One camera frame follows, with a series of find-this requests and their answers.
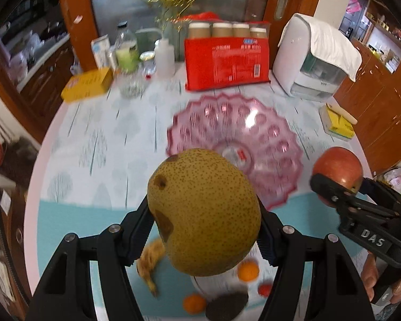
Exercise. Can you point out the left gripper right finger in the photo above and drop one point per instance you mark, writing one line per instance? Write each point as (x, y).
(336, 290)

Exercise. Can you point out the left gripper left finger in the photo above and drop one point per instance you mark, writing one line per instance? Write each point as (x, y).
(64, 291)

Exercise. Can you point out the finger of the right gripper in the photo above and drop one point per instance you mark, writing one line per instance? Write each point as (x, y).
(374, 188)
(333, 194)

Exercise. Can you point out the red apple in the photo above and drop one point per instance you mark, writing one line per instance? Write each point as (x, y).
(342, 166)

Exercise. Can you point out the red hawthorn fruit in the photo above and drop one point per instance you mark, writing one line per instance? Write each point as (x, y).
(265, 289)

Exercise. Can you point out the mandarin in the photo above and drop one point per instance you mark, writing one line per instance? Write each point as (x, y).
(194, 304)
(248, 270)

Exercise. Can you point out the overripe spotted banana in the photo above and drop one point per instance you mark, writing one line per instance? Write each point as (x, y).
(151, 255)

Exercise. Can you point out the dark avocado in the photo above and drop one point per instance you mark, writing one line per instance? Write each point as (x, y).
(226, 307)

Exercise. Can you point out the yellow speckled pear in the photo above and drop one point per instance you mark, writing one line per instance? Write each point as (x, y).
(206, 211)

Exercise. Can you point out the person's right hand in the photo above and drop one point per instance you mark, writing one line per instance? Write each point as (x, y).
(373, 281)

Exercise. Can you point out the yellow tissue pack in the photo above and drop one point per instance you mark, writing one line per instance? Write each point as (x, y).
(337, 121)

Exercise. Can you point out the wooden cabinet right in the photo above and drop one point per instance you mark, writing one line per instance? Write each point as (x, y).
(374, 98)

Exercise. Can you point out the pink glass fruit bowl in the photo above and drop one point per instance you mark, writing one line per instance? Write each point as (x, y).
(250, 135)

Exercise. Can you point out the white countertop appliance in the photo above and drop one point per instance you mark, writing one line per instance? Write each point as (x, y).
(301, 74)

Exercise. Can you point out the tree print tablecloth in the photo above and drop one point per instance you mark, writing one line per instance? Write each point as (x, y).
(101, 155)

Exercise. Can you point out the white cloth on appliance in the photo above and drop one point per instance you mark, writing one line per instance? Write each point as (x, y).
(329, 45)

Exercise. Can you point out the red lidded dark jar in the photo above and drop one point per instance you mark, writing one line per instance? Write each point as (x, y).
(13, 162)

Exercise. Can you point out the jar with beige contents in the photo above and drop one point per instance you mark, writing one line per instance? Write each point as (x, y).
(199, 30)
(222, 30)
(241, 30)
(258, 33)

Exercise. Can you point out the red snack package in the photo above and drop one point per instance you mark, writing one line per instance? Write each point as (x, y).
(217, 63)

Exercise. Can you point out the yellow flat box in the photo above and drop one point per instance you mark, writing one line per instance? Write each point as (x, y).
(88, 84)

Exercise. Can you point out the clear drinking glass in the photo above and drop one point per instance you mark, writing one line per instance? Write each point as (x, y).
(131, 84)

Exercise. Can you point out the clear plastic bottle green label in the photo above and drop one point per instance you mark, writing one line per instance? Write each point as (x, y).
(126, 49)

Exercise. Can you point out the small white blue carton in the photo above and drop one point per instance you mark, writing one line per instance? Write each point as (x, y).
(100, 48)

